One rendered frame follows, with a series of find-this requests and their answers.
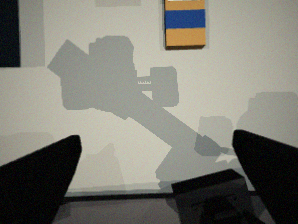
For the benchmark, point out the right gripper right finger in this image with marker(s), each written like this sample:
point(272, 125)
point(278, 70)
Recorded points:
point(272, 169)

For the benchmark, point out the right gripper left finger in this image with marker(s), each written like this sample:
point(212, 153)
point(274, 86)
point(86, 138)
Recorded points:
point(33, 187)

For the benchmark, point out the orange welding electrode pack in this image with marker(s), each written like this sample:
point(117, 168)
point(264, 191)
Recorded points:
point(184, 22)

